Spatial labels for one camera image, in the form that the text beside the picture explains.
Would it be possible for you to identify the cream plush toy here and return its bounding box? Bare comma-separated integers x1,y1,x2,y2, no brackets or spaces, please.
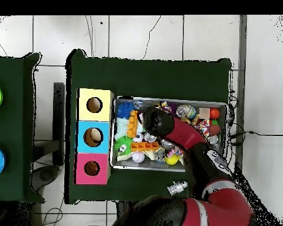
116,148,166,163

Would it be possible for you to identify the colourful dotted cloth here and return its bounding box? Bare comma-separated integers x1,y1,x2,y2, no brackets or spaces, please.
195,118,210,137

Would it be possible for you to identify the silver robot figure toy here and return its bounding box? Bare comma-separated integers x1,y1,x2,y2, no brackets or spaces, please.
166,180,189,196

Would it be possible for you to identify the wooden box with three holes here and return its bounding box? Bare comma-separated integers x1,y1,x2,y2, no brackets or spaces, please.
74,88,115,185

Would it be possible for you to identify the shallow clear mesh bin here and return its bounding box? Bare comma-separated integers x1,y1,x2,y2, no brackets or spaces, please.
109,96,228,174

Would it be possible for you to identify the light blue knitted cloth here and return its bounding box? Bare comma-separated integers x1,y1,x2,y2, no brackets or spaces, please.
114,117,130,141

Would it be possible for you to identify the blue spiky rubber ball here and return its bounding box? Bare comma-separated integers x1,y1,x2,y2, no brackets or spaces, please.
116,101,136,118

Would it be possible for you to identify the green fuzzy ball with eye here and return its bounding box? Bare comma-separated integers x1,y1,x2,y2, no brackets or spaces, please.
114,136,134,156

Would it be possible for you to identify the purple spiky ball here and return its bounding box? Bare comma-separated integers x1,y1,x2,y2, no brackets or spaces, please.
168,102,178,115

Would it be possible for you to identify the colourful drink can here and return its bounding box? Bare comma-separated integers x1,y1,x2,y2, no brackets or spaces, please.
175,104,197,119

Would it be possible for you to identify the plain wooden cube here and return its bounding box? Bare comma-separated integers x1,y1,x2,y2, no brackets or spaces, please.
198,107,211,119

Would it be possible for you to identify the brown rubber ball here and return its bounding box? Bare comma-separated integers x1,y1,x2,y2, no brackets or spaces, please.
208,124,221,137

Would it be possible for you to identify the red-orange ball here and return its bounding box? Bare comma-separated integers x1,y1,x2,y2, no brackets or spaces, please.
209,107,221,120

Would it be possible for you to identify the black upright panel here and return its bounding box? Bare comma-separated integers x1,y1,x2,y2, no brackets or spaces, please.
52,82,65,165

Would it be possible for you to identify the grey floor stand base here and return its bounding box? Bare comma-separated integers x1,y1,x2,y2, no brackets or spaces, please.
32,139,62,192

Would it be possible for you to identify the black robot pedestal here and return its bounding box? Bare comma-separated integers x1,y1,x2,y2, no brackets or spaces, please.
116,201,134,226

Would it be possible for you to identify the black cable with plug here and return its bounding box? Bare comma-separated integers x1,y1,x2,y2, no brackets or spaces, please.
229,130,283,147

